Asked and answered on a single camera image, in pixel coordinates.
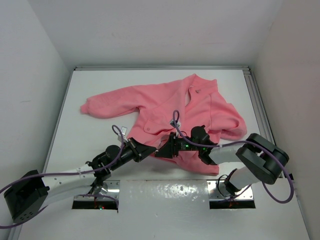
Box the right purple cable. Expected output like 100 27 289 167
172 109 294 204

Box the aluminium frame rail left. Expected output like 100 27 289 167
7 67 77 240

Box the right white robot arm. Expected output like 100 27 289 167
155 126 289 199

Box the shiny metal base plate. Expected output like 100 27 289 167
72 179 256 202

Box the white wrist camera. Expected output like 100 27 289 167
169 119 181 129
116 126 127 142

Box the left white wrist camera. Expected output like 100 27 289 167
116 126 127 142

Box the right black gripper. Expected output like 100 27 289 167
155 131 202 158

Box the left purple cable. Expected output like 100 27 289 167
0 124 126 230

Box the aluminium frame rail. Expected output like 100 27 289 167
7 67 77 240
74 65 250 71
243 67 276 145

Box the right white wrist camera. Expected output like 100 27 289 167
169 119 181 129

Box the aluminium frame rail back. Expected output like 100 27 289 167
74 65 250 71

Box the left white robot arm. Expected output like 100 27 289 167
1 138 157 227

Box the pink fleece jacket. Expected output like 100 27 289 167
80 73 248 176

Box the purple cable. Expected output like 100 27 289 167
172 109 294 204
0 124 126 230

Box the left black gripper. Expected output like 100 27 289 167
109 137 157 171

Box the aluminium frame rail right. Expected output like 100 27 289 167
243 67 276 145

